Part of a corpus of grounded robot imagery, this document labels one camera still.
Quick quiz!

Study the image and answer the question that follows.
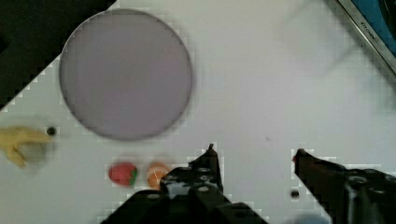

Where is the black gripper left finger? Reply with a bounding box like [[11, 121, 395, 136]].
[[160, 143, 223, 198]]

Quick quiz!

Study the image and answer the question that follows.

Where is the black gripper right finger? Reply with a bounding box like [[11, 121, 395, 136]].
[[292, 148, 396, 224]]

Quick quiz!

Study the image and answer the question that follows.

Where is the orange slice toy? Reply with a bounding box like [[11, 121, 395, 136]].
[[146, 162, 170, 189]]

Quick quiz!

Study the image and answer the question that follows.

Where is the red plush strawberry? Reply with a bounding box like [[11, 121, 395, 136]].
[[107, 162, 138, 187]]

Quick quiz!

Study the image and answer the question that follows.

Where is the lilac round plate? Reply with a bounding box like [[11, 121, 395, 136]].
[[59, 9, 194, 141]]

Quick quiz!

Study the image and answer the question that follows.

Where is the silver toaster oven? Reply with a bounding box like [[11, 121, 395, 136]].
[[334, 0, 396, 76]]

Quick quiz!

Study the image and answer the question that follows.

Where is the yellow plush banana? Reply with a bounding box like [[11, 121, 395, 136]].
[[0, 126, 51, 168]]

